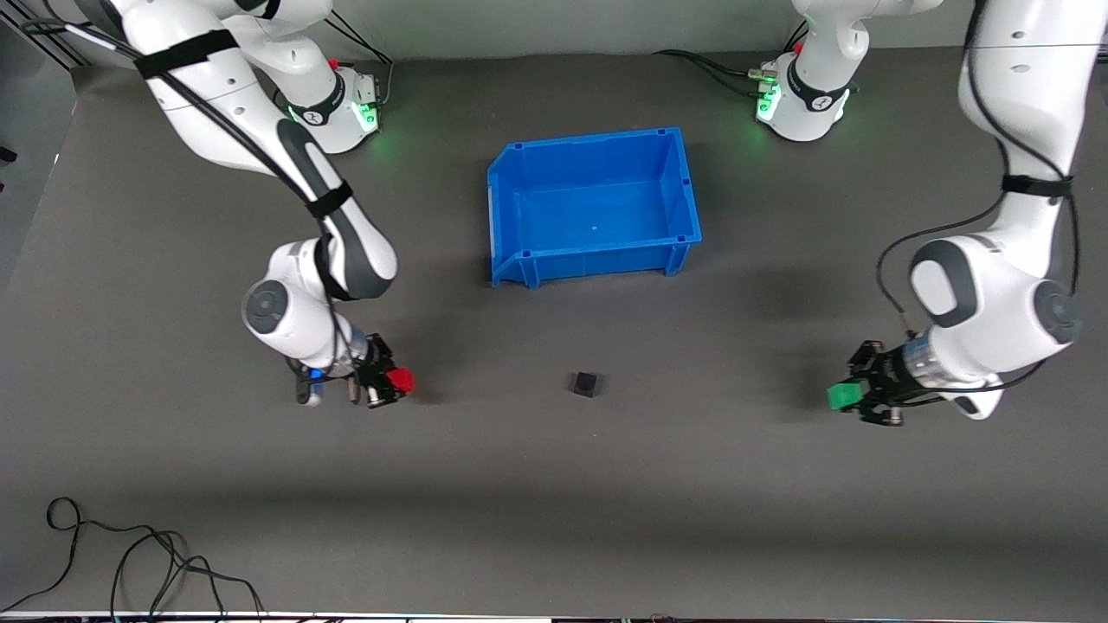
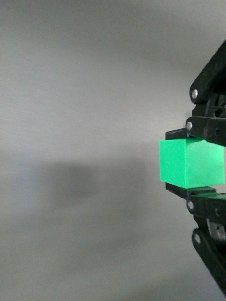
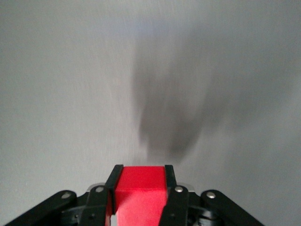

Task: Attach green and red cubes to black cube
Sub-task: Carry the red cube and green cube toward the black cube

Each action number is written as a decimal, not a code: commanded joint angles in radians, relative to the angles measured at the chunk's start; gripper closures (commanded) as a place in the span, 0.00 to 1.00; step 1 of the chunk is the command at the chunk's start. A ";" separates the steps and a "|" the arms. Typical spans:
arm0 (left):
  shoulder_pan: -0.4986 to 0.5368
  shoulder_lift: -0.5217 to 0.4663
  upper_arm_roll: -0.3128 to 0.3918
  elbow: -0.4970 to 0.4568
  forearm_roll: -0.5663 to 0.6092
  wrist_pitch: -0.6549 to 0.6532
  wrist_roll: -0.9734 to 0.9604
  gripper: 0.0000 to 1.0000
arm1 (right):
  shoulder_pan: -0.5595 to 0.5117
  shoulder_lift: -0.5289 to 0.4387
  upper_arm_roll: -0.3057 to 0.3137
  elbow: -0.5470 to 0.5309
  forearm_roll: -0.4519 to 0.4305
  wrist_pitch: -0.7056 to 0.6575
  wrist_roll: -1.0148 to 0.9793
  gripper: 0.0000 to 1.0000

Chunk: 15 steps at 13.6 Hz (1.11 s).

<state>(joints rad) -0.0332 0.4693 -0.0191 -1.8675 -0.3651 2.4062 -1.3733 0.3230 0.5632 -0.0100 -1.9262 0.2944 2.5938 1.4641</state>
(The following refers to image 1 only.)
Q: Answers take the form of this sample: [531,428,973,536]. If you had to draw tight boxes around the blue plastic storage bin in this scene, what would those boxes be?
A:
[486,127,703,290]

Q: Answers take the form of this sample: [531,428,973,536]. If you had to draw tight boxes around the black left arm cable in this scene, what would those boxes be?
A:
[876,0,1083,409]

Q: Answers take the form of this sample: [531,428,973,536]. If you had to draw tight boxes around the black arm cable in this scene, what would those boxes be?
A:
[876,0,1083,409]
[22,16,360,382]

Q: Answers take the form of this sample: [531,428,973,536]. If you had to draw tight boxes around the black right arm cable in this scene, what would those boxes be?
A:
[22,16,360,382]

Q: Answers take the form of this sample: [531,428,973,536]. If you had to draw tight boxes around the black right arm base cables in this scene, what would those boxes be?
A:
[325,13,396,112]

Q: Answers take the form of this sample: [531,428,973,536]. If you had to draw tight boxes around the black arm base cables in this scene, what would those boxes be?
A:
[654,22,810,98]
[325,13,396,112]

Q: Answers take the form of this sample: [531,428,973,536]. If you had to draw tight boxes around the black left arm base cables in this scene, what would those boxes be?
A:
[654,22,810,98]

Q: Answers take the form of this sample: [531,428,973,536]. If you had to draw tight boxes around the thin black loose cable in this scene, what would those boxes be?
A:
[0,497,267,617]

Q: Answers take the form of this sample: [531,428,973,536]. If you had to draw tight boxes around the black frame rail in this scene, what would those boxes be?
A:
[0,16,87,70]

